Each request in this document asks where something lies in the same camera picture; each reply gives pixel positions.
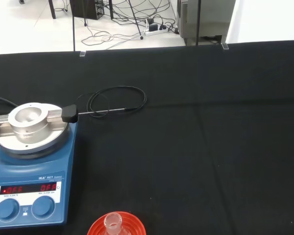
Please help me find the red ribbed flask stand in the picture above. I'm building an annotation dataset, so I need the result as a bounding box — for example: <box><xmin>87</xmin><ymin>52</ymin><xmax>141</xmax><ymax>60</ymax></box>
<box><xmin>87</xmin><ymin>211</ymin><xmax>147</xmax><ymax>235</ymax></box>

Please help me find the black bench cloth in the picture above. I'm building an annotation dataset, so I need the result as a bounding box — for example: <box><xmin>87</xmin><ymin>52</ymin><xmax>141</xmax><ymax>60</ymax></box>
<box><xmin>0</xmin><ymin>40</ymin><xmax>294</xmax><ymax>235</ymax></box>

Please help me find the white power strip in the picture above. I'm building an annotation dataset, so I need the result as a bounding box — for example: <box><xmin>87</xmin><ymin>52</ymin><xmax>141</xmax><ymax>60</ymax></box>
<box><xmin>144</xmin><ymin>26</ymin><xmax>168</xmax><ymax>37</ymax></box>

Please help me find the black power adapter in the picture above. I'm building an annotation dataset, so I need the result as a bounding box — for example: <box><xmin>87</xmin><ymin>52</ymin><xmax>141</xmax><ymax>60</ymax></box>
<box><xmin>146</xmin><ymin>18</ymin><xmax>160</xmax><ymax>32</ymax></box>

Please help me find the black tripod leg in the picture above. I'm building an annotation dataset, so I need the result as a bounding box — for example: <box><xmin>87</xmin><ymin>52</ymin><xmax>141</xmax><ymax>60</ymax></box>
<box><xmin>127</xmin><ymin>0</ymin><xmax>145</xmax><ymax>41</ymax></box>

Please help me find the thin black pole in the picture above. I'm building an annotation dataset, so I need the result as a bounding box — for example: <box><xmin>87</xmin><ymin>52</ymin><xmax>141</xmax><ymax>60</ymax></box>
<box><xmin>195</xmin><ymin>0</ymin><xmax>202</xmax><ymax>47</ymax></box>
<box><xmin>72</xmin><ymin>0</ymin><xmax>77</xmax><ymax>52</ymax></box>

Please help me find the grey metal cabinet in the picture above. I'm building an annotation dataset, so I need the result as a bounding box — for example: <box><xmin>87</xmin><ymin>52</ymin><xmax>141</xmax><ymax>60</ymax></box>
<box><xmin>177</xmin><ymin>0</ymin><xmax>237</xmax><ymax>47</ymax></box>

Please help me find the dark computer tower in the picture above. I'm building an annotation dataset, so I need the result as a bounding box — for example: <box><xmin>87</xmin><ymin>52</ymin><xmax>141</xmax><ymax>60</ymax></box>
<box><xmin>69</xmin><ymin>0</ymin><xmax>113</xmax><ymax>21</ymax></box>

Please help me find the heater with blue base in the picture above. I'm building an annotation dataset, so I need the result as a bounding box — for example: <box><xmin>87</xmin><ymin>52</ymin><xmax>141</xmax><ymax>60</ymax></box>
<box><xmin>0</xmin><ymin>121</ymin><xmax>79</xmax><ymax>230</ymax></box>

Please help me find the black table leg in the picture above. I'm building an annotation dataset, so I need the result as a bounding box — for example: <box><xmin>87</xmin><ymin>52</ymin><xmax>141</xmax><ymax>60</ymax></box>
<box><xmin>48</xmin><ymin>0</ymin><xmax>57</xmax><ymax>20</ymax></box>

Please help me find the white board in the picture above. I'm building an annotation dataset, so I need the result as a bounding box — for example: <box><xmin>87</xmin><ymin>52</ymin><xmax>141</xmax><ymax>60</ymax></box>
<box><xmin>224</xmin><ymin>0</ymin><xmax>294</xmax><ymax>45</ymax></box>

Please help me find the steel probe with black cable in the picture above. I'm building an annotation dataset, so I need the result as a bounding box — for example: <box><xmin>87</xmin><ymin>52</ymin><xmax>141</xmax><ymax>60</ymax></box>
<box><xmin>75</xmin><ymin>85</ymin><xmax>147</xmax><ymax>118</ymax></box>

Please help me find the white floor cable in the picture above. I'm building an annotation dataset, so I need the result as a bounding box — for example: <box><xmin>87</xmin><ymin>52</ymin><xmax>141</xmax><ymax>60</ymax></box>
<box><xmin>81</xmin><ymin>28</ymin><xmax>147</xmax><ymax>49</ymax></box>

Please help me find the black floor cable tangle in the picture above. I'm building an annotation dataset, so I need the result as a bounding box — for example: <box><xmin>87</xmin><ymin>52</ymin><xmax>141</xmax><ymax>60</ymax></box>
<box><xmin>112</xmin><ymin>0</ymin><xmax>181</xmax><ymax>35</ymax></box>

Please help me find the aluminium heating block with handles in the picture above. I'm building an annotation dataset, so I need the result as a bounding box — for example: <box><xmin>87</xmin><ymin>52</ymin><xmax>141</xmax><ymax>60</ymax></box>
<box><xmin>0</xmin><ymin>102</ymin><xmax>78</xmax><ymax>145</ymax></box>

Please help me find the black heater power cable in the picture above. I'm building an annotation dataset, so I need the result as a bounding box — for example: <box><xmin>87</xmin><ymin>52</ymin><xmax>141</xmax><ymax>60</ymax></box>
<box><xmin>0</xmin><ymin>96</ymin><xmax>19</xmax><ymax>108</ymax></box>

